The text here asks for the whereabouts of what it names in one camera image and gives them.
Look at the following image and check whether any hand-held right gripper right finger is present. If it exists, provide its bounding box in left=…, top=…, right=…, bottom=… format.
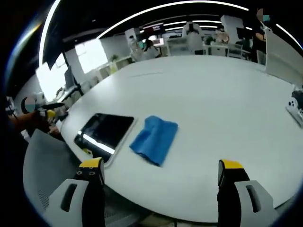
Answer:
left=216, top=159, right=280, bottom=227

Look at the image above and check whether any white partition panel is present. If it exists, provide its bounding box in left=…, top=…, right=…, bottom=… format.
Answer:
left=264, top=26, right=303, bottom=92

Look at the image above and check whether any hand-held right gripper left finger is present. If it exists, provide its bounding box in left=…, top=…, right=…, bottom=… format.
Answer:
left=44, top=157, right=106, bottom=227

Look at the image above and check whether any red wall screen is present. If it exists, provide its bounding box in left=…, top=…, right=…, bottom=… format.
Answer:
left=142, top=22, right=164, bottom=34

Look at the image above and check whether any black tablet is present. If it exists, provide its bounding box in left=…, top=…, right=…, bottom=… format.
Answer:
left=73, top=113, right=139, bottom=169

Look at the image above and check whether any grey mesh office chair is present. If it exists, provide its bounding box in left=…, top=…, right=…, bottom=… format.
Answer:
left=22, top=129, right=152, bottom=227

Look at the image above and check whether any blue cleaning cloth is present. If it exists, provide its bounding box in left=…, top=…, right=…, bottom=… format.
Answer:
left=129, top=115, right=179, bottom=167

